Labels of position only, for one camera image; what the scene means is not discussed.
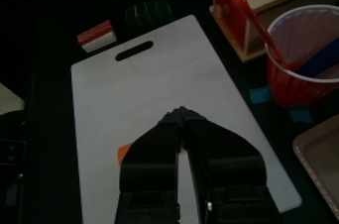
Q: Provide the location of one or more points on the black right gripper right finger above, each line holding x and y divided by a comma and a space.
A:
230, 175

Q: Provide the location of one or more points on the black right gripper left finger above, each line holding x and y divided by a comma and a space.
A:
150, 175

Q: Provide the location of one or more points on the salmon sushi toy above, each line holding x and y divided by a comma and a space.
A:
95, 38

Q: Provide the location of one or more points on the orange toy carrot green leaf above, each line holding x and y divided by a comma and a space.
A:
123, 153

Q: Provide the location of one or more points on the white plastic cutting board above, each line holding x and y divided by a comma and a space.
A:
146, 86

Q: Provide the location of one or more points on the red plastic cup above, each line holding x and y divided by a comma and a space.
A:
295, 92

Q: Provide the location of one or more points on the blue plastic utensil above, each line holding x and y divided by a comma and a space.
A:
322, 59

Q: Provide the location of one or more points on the dark green ridged toy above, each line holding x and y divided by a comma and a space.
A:
147, 13

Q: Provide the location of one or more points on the red plastic spoon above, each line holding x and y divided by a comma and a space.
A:
241, 0

